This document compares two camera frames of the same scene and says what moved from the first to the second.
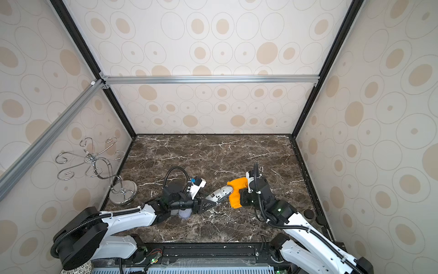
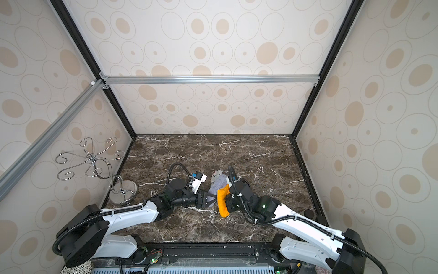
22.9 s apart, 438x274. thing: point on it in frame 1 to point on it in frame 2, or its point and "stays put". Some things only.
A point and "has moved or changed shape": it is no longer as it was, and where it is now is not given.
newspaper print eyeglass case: (221, 194) to (218, 172)
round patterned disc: (77, 265) stays put
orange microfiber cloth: (236, 184) has moved or changed shape
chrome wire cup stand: (122, 192) stays put
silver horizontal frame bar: (292, 79) stays put
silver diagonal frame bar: (9, 177) stays put
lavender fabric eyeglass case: (185, 213) to (218, 182)
